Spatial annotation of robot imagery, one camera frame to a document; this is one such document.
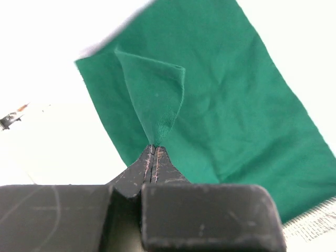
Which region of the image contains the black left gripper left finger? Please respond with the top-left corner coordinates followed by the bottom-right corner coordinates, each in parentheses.
top-left (1, 145), bottom-right (155, 251)

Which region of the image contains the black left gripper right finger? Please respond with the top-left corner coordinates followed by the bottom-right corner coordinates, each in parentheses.
top-left (141, 146), bottom-right (287, 251)

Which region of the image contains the dark green surgical drape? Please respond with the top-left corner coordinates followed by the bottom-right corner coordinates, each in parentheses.
top-left (76, 1), bottom-right (335, 222)

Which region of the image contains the blue label left corner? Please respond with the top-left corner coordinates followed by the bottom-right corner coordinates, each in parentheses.
top-left (1, 103), bottom-right (29, 131)

